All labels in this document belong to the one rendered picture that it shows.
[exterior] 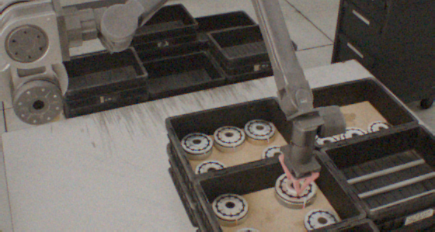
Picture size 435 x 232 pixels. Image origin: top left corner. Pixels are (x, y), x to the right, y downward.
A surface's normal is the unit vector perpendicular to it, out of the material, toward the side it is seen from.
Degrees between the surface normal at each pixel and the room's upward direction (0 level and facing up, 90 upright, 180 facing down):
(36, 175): 0
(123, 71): 0
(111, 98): 90
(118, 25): 43
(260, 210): 0
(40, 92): 90
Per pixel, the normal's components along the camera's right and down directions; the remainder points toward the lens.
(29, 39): 0.37, 0.55
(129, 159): 0.02, -0.81
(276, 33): 0.22, -0.20
